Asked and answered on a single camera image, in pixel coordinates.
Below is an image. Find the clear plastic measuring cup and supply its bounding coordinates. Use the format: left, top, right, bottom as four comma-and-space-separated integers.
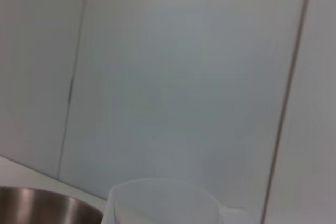
103, 178, 254, 224

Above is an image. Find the large stainless steel bowl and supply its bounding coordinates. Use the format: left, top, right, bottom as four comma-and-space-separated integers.
0, 186, 104, 224

